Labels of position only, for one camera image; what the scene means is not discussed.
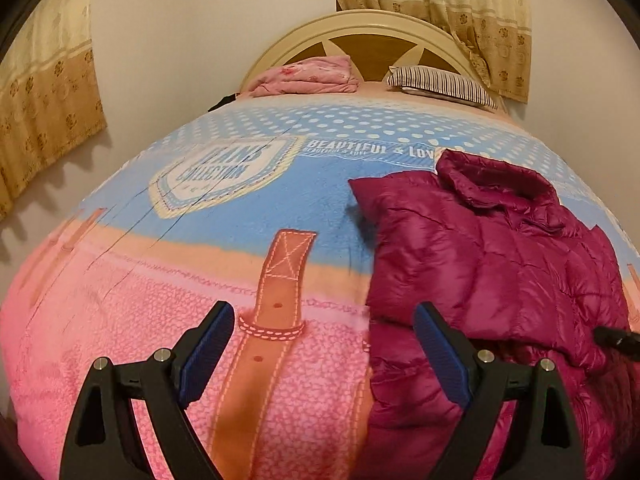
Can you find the magenta puffer down jacket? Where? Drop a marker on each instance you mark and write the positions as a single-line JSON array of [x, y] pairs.
[[503, 261]]

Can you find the pink and blue bedspread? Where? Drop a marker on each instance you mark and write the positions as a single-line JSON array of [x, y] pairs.
[[250, 204]]

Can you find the striped pillow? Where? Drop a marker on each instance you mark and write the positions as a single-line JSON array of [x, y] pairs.
[[431, 81]]

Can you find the beige side curtain left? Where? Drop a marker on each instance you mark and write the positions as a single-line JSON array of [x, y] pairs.
[[50, 99]]

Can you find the cream wooden headboard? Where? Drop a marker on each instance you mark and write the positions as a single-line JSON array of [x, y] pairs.
[[373, 39]]

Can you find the folded pink blanket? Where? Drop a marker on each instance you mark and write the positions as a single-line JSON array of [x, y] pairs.
[[318, 75]]

